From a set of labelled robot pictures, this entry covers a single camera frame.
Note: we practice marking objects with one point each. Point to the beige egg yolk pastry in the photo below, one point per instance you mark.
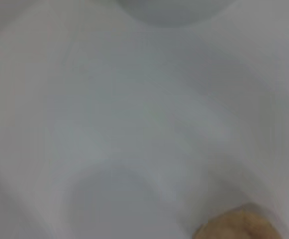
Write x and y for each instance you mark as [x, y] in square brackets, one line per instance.
[238, 224]

